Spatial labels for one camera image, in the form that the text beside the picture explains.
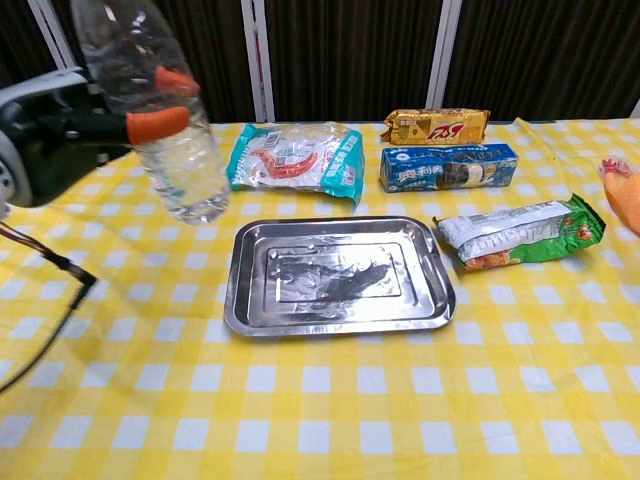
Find yellow white checkered tablecloth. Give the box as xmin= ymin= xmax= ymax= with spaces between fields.
xmin=0 ymin=117 xmax=640 ymax=480

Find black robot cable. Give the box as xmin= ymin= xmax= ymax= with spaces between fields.
xmin=0 ymin=219 xmax=99 ymax=394

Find green white snack bag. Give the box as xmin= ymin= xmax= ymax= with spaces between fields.
xmin=432 ymin=192 xmax=607 ymax=273

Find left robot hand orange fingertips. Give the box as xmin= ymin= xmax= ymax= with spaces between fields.
xmin=0 ymin=65 xmax=201 ymax=208

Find transparent plastic water bottle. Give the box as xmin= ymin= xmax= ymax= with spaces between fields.
xmin=68 ymin=0 xmax=232 ymax=226

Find blue oreo cookie box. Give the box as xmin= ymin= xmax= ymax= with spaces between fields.
xmin=379 ymin=143 xmax=520 ymax=194

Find teal white shrimp snack bag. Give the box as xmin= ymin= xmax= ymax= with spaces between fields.
xmin=225 ymin=122 xmax=364 ymax=205

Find orange snack bag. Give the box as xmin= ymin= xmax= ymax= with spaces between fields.
xmin=599 ymin=156 xmax=640 ymax=238

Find rectangular stainless steel tray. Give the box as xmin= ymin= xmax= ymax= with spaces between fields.
xmin=222 ymin=215 xmax=457 ymax=339

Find grey metal partition post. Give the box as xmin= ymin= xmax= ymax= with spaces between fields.
xmin=425 ymin=0 xmax=463 ymax=112
xmin=240 ymin=0 xmax=276 ymax=123
xmin=27 ymin=0 xmax=86 ymax=71

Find gold biscuit packet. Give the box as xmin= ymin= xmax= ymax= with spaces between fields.
xmin=379 ymin=108 xmax=492 ymax=147

